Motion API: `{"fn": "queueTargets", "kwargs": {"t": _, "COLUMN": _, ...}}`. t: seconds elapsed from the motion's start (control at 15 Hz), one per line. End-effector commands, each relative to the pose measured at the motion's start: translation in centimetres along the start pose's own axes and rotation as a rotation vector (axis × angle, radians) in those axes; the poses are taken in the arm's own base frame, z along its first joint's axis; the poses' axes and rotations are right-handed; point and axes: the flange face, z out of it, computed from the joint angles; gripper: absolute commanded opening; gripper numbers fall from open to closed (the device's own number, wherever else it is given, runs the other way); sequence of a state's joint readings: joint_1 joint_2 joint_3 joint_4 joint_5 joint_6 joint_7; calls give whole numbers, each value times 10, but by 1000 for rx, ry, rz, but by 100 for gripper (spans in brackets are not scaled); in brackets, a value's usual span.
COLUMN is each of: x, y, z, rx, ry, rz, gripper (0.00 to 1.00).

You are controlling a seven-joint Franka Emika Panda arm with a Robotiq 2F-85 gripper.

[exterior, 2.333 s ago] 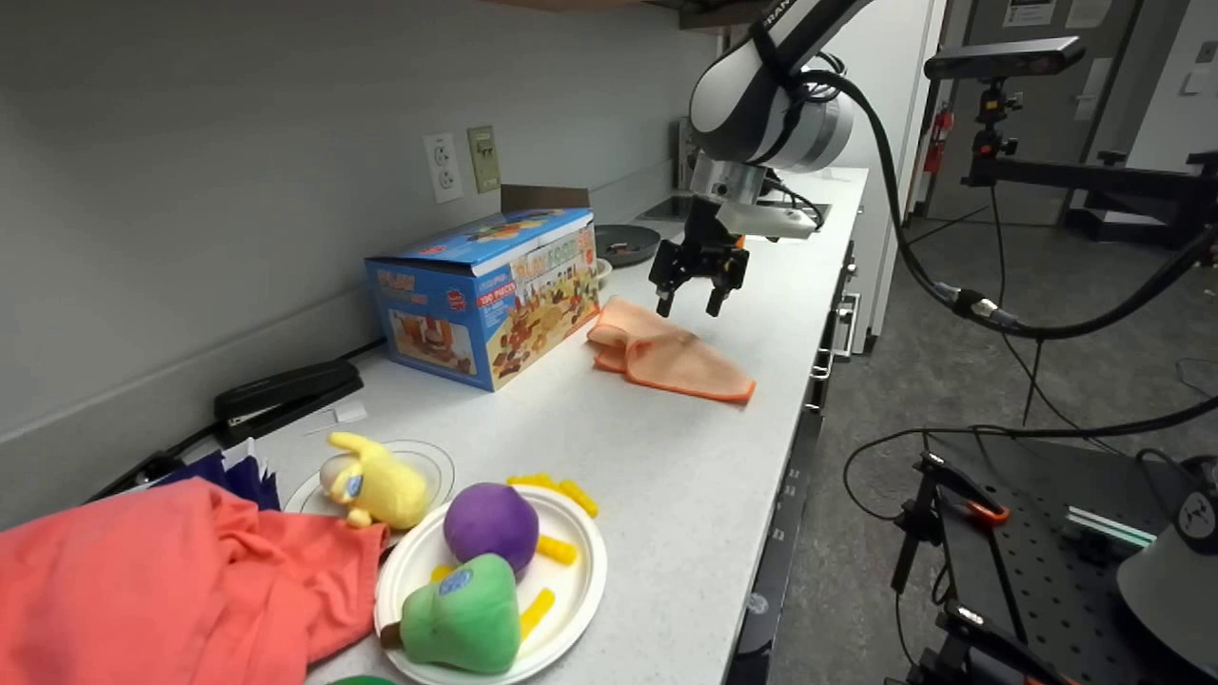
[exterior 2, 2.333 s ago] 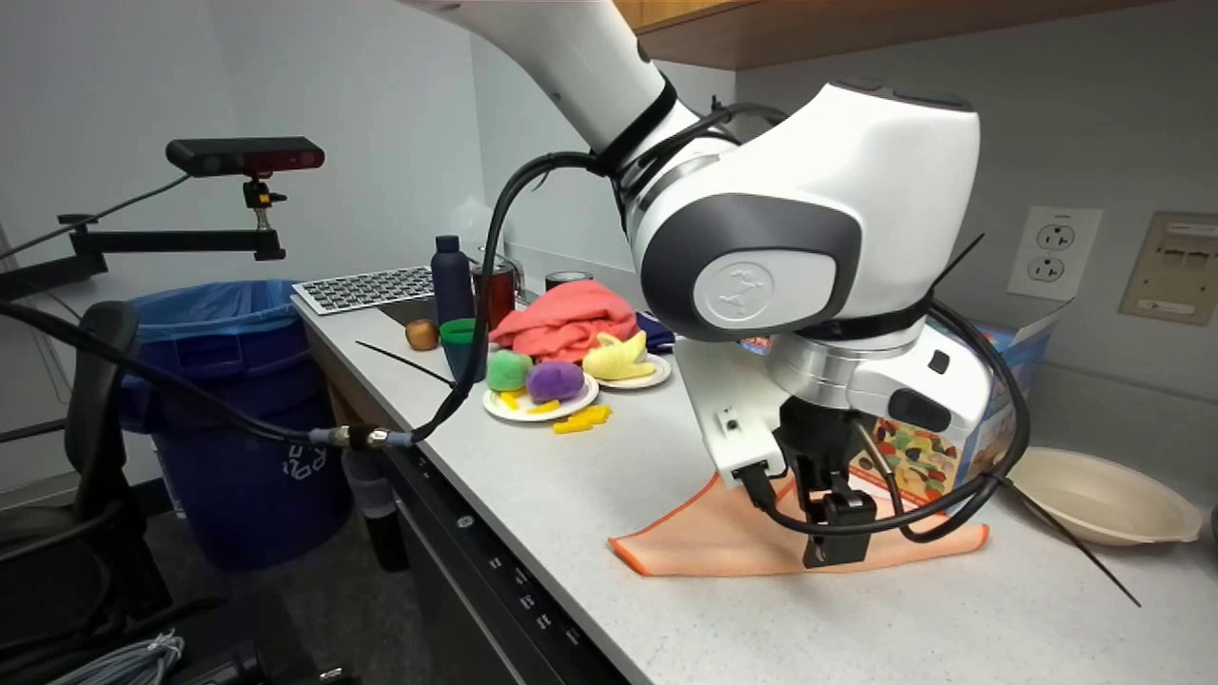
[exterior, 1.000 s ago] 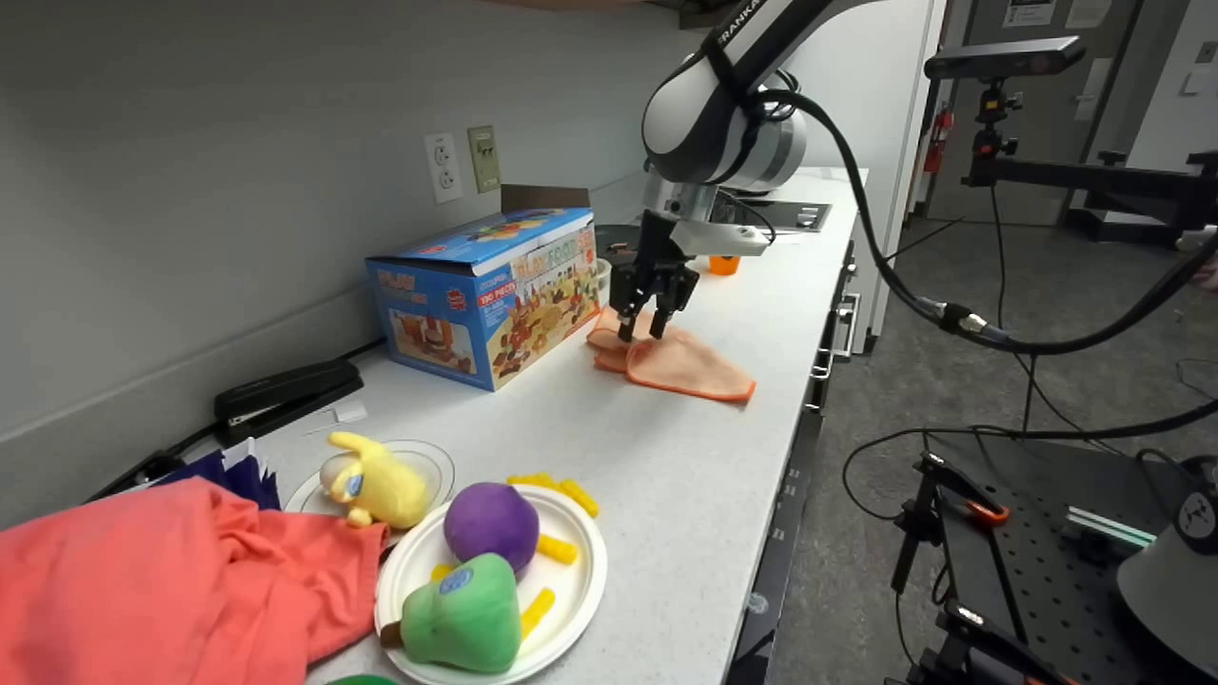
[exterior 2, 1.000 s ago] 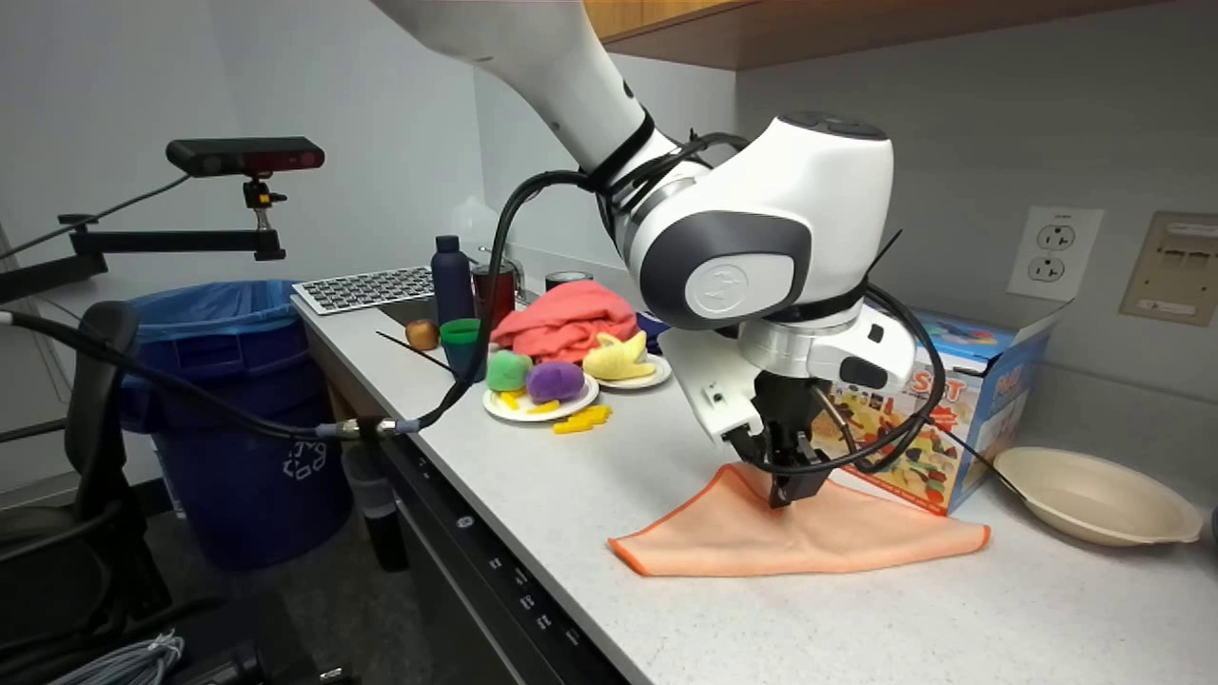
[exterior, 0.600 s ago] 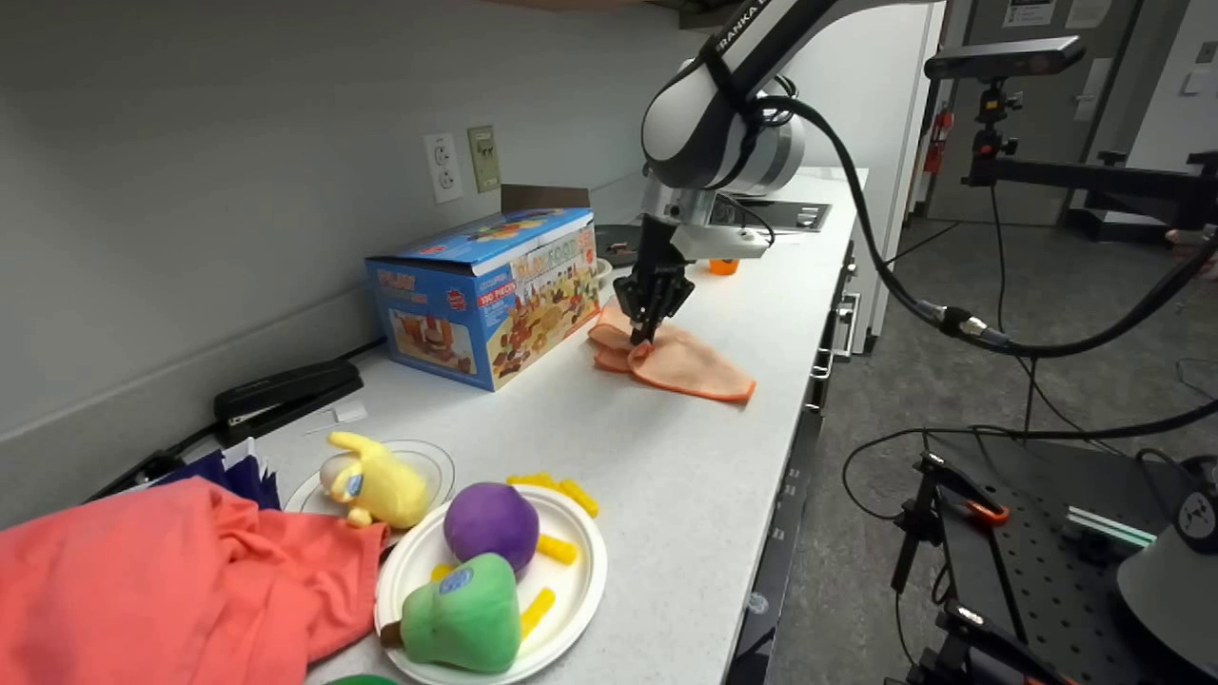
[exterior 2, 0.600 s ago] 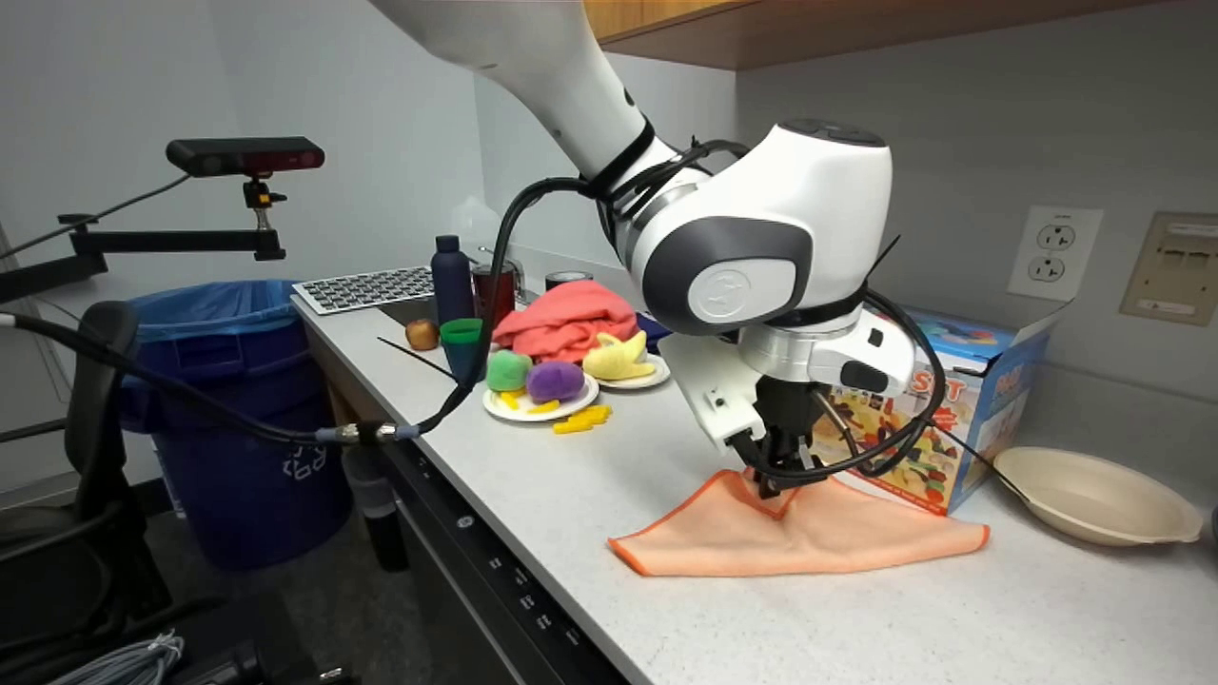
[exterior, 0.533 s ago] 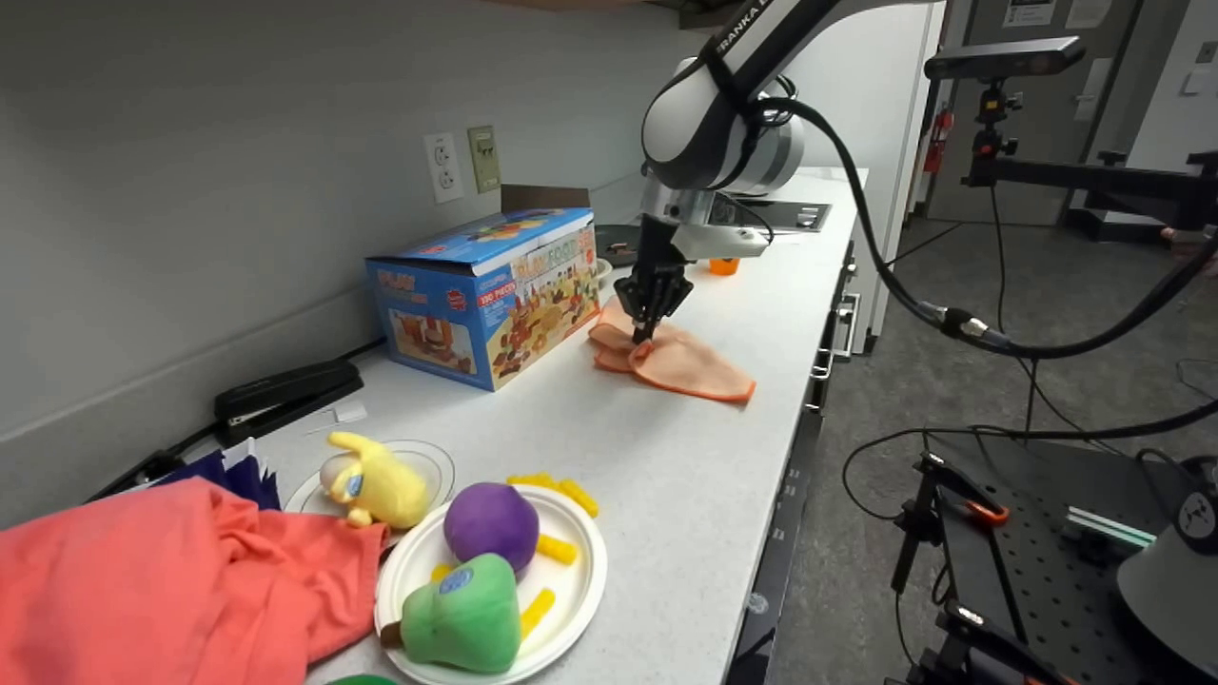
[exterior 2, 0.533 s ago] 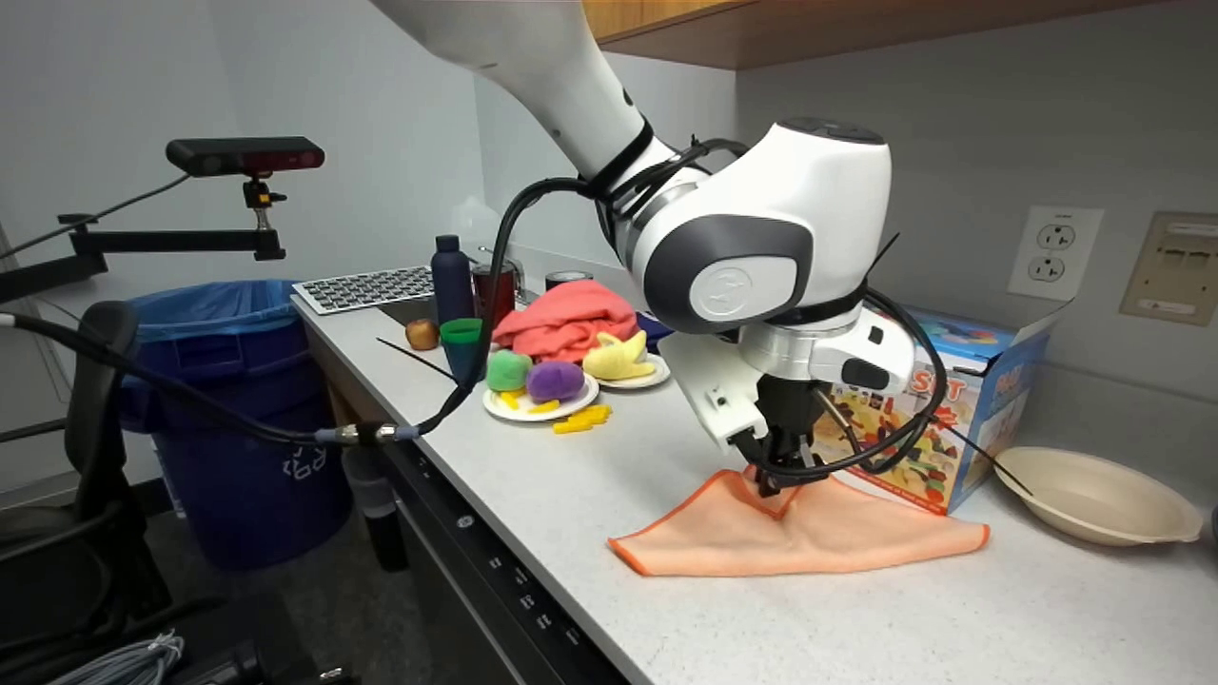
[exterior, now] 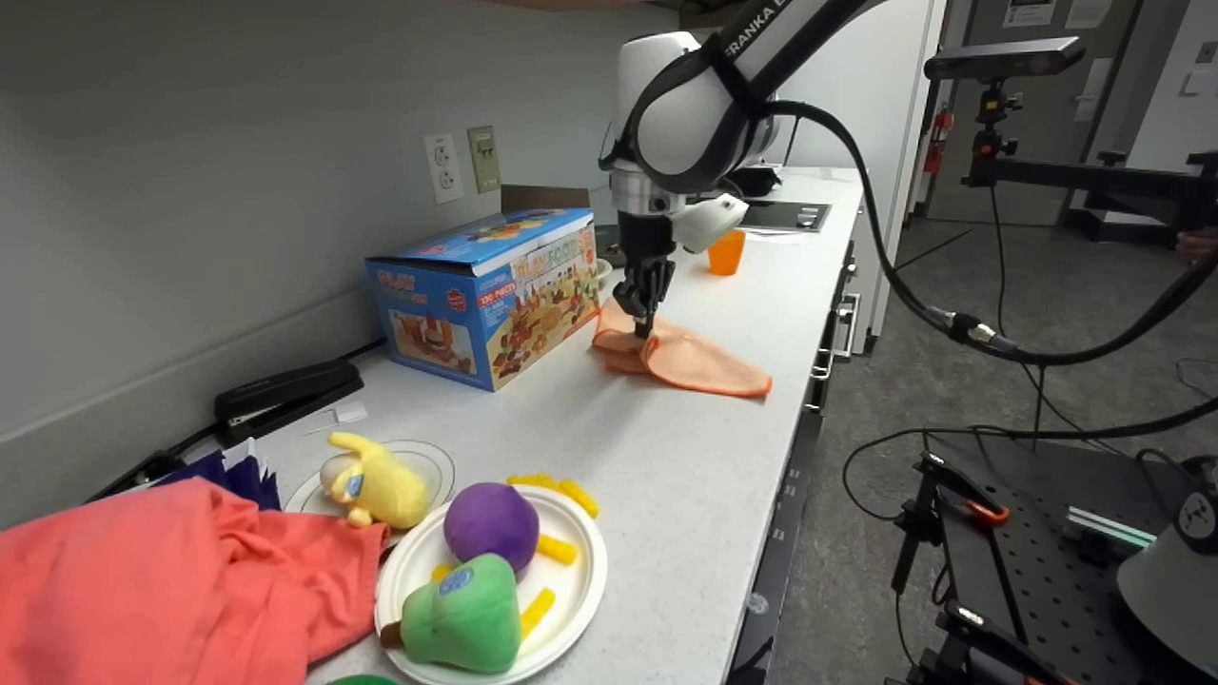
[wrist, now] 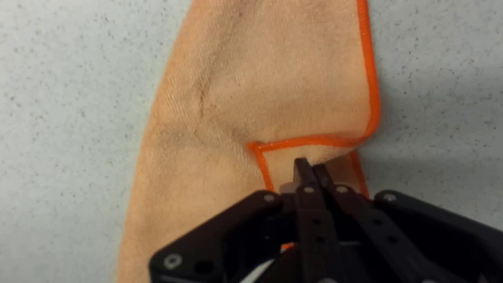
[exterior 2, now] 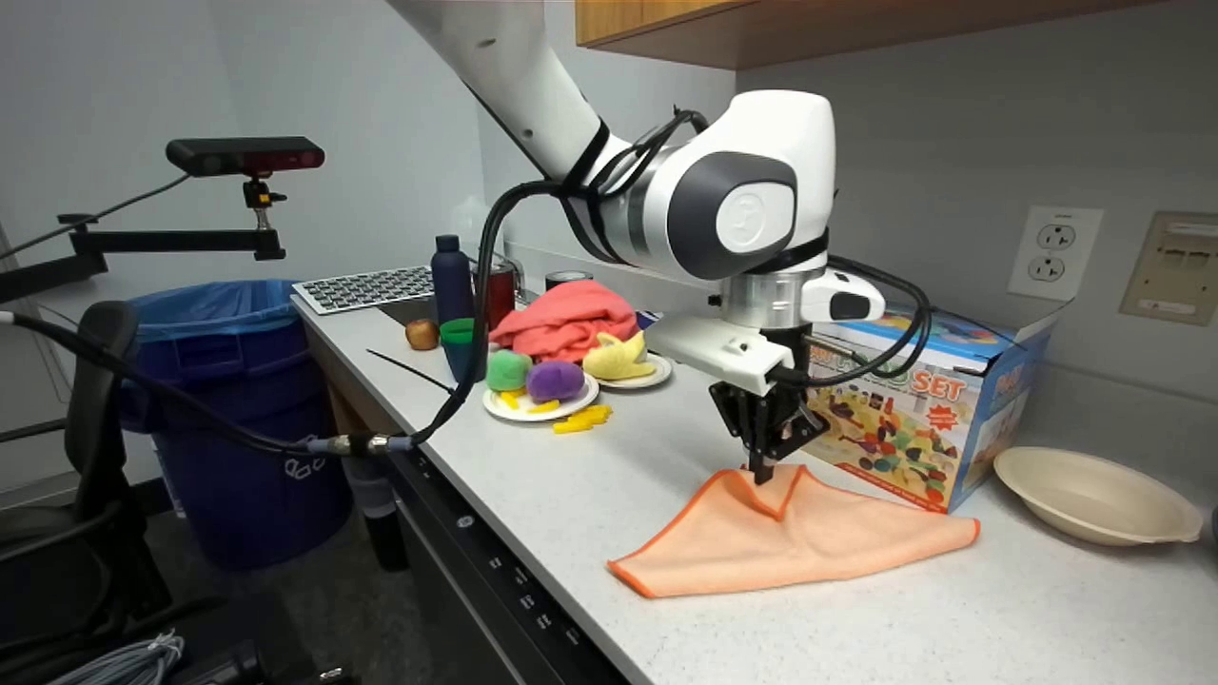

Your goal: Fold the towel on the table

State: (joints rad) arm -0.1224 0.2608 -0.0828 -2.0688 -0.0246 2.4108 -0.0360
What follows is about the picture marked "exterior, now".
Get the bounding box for black stapler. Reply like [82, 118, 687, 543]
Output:
[209, 357, 369, 448]

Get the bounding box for purple plush ball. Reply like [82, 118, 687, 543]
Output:
[440, 478, 545, 577]

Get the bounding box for white wall outlet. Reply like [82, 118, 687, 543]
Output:
[424, 130, 473, 204]

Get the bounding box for grey round base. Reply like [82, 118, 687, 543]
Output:
[1111, 453, 1218, 678]

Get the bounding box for black stereo camera bar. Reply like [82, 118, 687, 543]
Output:
[922, 31, 1091, 88]

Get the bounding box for small clear plate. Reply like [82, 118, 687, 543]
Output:
[280, 439, 459, 523]

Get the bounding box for silver drawer handle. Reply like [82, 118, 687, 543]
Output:
[826, 288, 869, 363]
[803, 339, 840, 420]

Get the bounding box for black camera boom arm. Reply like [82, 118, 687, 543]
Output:
[965, 73, 1218, 244]

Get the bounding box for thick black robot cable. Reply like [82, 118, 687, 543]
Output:
[756, 94, 1218, 374]

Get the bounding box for red wall mounted object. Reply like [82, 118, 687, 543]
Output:
[926, 107, 954, 180]

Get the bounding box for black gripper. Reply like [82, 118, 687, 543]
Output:
[611, 211, 681, 341]

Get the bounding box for thin black floor cable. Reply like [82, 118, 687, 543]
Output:
[832, 393, 1218, 524]

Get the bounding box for orange microfiber towel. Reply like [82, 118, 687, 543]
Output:
[591, 297, 775, 405]

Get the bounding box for green plush pear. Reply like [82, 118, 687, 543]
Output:
[375, 553, 525, 678]

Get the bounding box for black mounting clamp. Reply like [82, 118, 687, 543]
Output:
[926, 602, 1058, 685]

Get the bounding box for dark brown board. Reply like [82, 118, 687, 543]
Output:
[500, 184, 596, 220]

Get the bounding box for coral red cloth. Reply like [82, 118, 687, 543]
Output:
[0, 476, 393, 685]

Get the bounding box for large white paper plate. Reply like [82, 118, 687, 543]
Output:
[369, 478, 611, 685]

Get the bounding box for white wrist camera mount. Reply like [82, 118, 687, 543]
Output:
[668, 191, 755, 259]

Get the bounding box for orange plastic cup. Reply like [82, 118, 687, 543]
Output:
[705, 225, 755, 282]

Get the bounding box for blue toy food box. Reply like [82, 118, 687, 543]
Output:
[363, 204, 604, 397]

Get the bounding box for navy blue cloth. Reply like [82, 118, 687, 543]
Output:
[162, 434, 288, 514]

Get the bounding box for black clamp with orange tip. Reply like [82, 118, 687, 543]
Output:
[908, 448, 1016, 537]

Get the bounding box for black induction cooktop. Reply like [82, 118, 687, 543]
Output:
[743, 194, 832, 236]

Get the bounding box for black pot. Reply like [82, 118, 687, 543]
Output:
[737, 164, 785, 201]

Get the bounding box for beige wall switch plate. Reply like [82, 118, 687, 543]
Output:
[464, 121, 505, 199]

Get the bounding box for black perforated table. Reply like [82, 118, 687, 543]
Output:
[931, 432, 1218, 685]

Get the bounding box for yellow plush toy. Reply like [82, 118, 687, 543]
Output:
[316, 432, 436, 532]

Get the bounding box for light teal bar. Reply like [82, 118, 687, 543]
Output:
[1063, 503, 1162, 553]

